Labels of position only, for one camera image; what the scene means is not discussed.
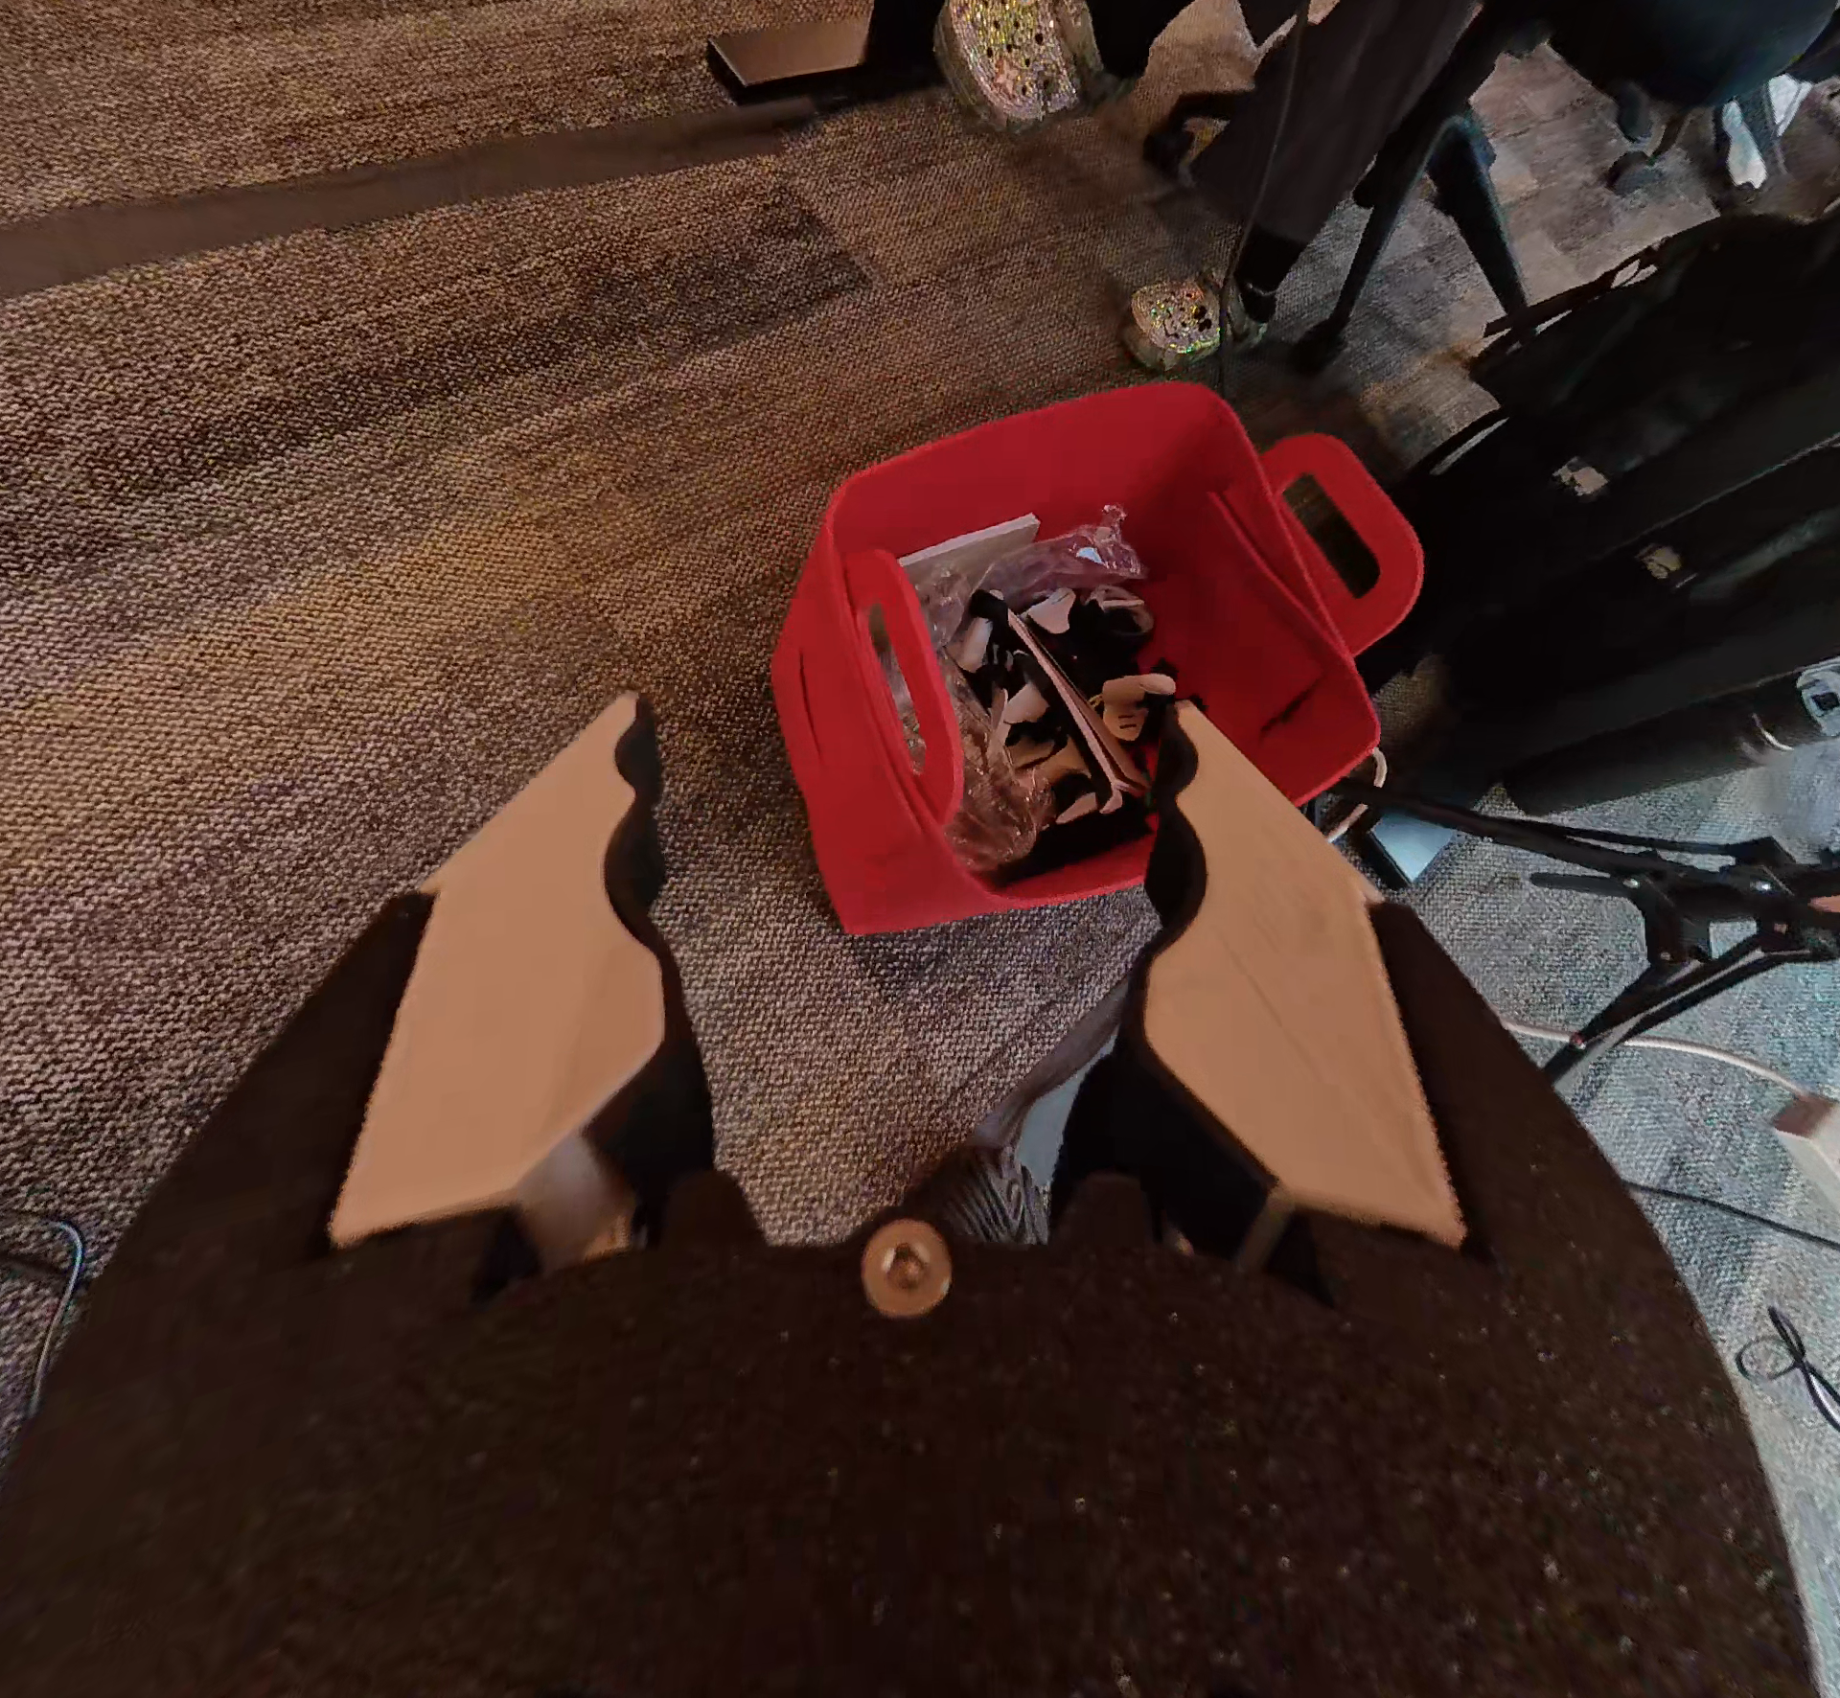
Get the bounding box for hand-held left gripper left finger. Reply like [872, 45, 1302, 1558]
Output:
[325, 690, 713, 1269]

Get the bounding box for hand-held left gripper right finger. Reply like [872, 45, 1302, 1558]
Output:
[1051, 707, 1469, 1275]

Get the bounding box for pile of black white parts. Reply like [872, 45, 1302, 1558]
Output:
[908, 516, 1196, 886]

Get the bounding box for red fabric basket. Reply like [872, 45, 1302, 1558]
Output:
[771, 381, 1425, 936]

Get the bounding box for black stand legs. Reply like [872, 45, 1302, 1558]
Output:
[1329, 773, 1840, 1090]

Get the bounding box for black bag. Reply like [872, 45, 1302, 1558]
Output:
[1381, 202, 1840, 793]

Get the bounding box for white cable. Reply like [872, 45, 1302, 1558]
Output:
[1526, 1022, 1840, 1171]

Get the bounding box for black floor cable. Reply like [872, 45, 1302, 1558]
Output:
[1623, 1184, 1840, 1442]

